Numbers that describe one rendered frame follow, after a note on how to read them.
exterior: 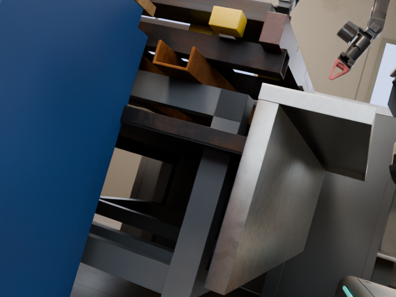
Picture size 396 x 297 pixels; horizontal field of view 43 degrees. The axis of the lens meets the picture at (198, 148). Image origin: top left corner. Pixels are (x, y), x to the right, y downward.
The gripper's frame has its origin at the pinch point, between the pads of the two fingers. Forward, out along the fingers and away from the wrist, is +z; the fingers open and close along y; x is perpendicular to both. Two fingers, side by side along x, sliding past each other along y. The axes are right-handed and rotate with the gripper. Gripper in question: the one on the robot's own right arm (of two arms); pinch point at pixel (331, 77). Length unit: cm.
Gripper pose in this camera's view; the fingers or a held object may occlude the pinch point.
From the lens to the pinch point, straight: 204.4
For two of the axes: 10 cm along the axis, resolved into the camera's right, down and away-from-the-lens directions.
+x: 7.3, 6.6, -2.0
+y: -1.7, -1.1, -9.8
